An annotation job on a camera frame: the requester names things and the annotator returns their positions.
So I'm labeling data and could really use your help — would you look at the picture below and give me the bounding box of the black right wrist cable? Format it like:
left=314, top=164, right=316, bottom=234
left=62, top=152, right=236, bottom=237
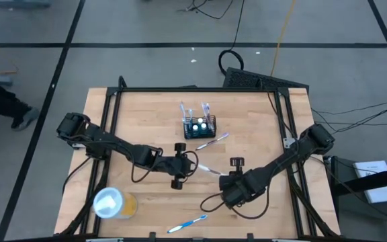
left=200, top=192, right=226, bottom=213

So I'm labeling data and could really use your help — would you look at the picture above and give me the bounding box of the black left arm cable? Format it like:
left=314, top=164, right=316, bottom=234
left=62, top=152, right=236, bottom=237
left=62, top=156, right=92, bottom=196

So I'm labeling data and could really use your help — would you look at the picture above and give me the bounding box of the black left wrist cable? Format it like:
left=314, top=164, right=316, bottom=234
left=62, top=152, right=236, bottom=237
left=179, top=150, right=200, bottom=179

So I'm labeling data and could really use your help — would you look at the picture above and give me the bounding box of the dark grey side table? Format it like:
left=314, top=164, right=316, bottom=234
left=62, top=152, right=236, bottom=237
left=324, top=155, right=387, bottom=226

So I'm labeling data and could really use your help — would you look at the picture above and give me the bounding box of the clear plastic cup with lid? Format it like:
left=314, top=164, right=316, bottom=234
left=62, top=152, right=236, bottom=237
left=92, top=187, right=139, bottom=221

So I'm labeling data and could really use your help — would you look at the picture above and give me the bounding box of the coiled black floor cable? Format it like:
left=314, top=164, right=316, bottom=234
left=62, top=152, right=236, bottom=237
left=218, top=0, right=247, bottom=77

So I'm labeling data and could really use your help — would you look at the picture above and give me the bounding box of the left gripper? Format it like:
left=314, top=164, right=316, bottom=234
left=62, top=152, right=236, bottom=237
left=161, top=142, right=200, bottom=191

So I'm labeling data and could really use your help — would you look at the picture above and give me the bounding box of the yellow hanging cable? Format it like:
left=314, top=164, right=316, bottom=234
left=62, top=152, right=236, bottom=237
left=269, top=0, right=298, bottom=77

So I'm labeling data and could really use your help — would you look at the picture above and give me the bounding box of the black metal table frame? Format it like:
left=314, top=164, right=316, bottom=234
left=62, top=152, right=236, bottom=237
left=54, top=75, right=341, bottom=238

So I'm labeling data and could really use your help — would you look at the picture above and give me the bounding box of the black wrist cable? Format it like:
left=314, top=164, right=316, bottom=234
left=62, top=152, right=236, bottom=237
left=200, top=192, right=226, bottom=213
left=179, top=150, right=200, bottom=179

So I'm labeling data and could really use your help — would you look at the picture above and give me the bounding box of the black wire basket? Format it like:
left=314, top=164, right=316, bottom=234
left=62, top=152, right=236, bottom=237
left=183, top=115, right=218, bottom=140

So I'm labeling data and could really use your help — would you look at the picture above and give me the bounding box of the thin black floor cable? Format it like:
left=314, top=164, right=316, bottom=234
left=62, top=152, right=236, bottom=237
left=314, top=119, right=387, bottom=128
left=310, top=98, right=387, bottom=116

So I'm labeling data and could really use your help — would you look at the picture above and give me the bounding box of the black metal beam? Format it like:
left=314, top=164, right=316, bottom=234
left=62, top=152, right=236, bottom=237
left=331, top=164, right=387, bottom=198

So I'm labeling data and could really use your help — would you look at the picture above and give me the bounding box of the looped black floor cable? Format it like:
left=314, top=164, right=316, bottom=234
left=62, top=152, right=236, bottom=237
left=179, top=0, right=234, bottom=20

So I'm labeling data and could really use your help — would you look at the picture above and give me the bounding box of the white booklet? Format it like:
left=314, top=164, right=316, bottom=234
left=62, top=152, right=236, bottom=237
left=352, top=160, right=387, bottom=204

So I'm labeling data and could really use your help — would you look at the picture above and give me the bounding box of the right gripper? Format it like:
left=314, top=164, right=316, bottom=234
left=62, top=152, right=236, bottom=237
left=218, top=157, right=269, bottom=209

